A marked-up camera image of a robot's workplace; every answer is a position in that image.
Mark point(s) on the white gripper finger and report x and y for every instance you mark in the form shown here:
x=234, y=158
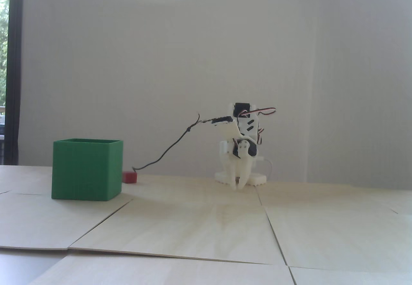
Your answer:
x=246, y=172
x=233, y=175

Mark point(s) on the red block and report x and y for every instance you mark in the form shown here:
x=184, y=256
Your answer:
x=130, y=177

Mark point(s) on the green open box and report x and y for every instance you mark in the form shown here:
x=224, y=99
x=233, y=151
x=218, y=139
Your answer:
x=83, y=172

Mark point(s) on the white paper backdrop sheet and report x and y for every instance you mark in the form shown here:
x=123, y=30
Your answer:
x=128, y=56

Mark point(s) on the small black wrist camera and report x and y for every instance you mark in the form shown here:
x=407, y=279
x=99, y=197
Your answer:
x=222, y=119

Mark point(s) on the black window frame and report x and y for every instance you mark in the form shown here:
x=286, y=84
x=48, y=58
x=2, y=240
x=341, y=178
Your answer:
x=14, y=72

